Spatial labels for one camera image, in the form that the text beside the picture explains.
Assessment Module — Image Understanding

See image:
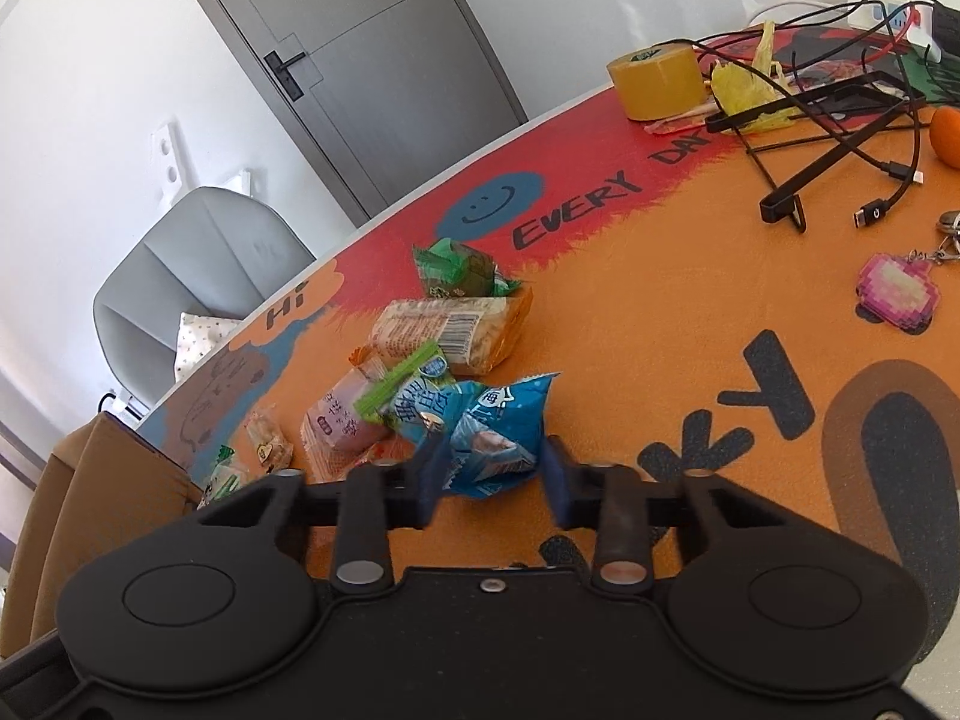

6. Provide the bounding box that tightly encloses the orange fruit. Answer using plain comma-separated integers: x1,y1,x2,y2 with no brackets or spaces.
930,106,960,167

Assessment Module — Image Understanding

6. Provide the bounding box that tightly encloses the blue snack packet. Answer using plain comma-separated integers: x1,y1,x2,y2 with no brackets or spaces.
442,373,563,497

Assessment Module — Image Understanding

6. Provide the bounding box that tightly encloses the white power strip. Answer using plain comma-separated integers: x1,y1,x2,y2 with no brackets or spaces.
846,0,960,65

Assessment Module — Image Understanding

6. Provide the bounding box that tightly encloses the rice cracker packet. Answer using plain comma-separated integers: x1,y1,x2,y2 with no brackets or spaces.
352,286,535,377

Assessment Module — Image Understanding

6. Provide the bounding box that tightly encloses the yellow tape roll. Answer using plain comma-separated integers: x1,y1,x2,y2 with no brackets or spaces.
607,43,710,122

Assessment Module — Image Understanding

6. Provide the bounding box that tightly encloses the grey door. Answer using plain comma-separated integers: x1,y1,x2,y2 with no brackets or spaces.
161,0,530,230

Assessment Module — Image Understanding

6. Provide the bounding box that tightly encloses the white cable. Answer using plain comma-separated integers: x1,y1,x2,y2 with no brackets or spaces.
739,0,852,25

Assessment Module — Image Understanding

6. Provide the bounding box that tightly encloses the small biscuit packet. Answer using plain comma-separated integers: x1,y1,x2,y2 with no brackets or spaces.
246,406,295,475

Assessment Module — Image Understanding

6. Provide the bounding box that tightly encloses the grey upholstered chair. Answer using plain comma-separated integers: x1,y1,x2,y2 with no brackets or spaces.
92,186,317,410

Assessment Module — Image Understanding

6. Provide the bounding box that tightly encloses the red cable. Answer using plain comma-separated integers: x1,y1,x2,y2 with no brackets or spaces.
862,9,922,65

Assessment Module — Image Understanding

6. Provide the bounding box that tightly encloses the cardboard box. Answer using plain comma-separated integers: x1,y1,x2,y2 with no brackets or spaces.
0,412,203,661

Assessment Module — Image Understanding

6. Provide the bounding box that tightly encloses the black door handle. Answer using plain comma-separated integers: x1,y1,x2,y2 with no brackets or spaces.
264,50,308,102

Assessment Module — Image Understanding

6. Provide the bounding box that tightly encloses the cream dotted pillow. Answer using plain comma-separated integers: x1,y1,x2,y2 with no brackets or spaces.
174,311,245,383

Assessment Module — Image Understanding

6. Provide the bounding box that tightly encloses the blue packet with green strip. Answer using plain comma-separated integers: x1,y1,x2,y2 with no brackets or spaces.
355,341,458,458

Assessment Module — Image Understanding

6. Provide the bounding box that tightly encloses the yellow plastic bag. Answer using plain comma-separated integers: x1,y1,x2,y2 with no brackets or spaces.
709,21,803,134

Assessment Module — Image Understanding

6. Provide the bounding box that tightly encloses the black usb cable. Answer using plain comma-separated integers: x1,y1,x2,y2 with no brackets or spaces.
742,112,925,188
851,90,927,232

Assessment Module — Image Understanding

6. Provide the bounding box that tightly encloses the small red white wrapper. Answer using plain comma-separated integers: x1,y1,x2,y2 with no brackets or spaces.
645,106,721,136

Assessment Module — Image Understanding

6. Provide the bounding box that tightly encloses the black wire stand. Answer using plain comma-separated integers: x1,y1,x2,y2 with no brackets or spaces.
705,71,927,233

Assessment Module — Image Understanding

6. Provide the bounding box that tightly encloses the pink snack packet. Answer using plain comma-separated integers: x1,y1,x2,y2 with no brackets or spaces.
300,364,391,485

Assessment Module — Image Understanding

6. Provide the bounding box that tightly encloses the bunch of keys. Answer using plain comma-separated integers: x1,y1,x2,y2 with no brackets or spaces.
907,211,960,265

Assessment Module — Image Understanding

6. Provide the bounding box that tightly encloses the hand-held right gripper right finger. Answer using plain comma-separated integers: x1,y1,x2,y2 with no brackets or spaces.
544,435,797,589

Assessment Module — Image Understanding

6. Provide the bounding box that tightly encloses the green and white snack packet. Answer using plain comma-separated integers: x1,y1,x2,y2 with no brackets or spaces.
196,446,248,511

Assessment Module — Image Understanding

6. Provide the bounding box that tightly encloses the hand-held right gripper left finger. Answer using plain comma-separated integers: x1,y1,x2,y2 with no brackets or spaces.
195,436,451,587

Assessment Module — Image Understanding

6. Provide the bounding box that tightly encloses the pink pixel keychain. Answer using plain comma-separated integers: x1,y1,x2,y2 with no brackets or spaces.
856,253,942,335

